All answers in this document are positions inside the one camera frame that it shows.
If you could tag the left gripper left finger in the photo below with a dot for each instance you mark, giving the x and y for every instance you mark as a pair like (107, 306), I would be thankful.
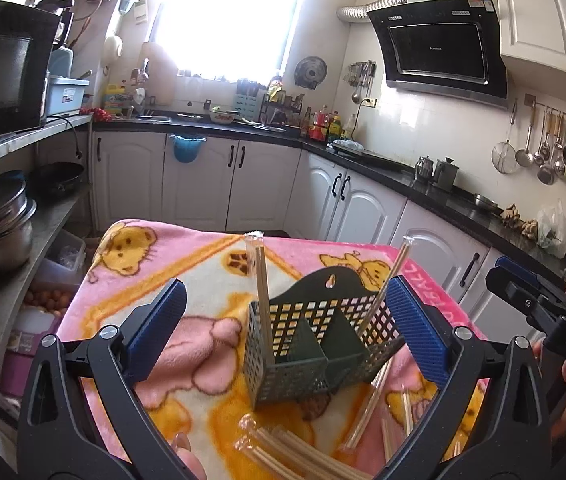
(57, 435)

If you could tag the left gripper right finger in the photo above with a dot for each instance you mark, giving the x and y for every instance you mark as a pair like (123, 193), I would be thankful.
(511, 436)

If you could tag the person's left hand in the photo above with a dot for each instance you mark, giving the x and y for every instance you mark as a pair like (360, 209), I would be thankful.
(182, 446)

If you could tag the pink cartoon bear blanket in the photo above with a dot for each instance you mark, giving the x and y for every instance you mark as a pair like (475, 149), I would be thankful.
(197, 386)

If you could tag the hanging steel ladle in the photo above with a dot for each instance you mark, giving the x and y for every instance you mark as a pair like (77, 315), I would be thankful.
(523, 157)

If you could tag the steel canister pot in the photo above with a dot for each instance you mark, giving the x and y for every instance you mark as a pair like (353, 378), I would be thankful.
(444, 174)

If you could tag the stainless steel pot stack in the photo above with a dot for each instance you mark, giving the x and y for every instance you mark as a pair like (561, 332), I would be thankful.
(16, 227)

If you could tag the dark green utensil basket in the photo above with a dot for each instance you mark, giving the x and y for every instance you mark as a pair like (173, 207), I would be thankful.
(312, 345)

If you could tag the steel kettle pot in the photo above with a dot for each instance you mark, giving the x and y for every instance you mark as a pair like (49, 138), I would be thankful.
(424, 169)

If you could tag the black wok pan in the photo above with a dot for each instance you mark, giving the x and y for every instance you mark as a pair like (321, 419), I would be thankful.
(57, 180)

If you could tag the black range hood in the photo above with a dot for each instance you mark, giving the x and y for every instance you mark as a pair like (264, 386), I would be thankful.
(444, 47)

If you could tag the yellow oil bottle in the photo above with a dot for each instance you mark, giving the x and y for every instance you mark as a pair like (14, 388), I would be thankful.
(334, 130)

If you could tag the blue hanging trash bin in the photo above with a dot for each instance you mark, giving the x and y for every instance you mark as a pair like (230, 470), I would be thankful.
(186, 149)

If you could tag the red condiment bottle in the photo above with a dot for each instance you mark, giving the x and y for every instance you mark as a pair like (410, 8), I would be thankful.
(320, 124)

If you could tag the blue plastic storage box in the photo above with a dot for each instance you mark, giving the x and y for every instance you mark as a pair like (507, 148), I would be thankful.
(64, 96)

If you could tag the black microwave oven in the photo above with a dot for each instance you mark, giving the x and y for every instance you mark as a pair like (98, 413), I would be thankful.
(26, 39)

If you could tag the wire mesh strainer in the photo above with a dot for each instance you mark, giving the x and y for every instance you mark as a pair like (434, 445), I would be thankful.
(503, 154)

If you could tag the round wall vent fan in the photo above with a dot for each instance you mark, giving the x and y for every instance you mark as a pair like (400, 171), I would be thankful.
(310, 72)

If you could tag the silver exhaust duct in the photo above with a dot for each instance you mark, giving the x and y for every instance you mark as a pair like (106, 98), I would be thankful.
(360, 14)

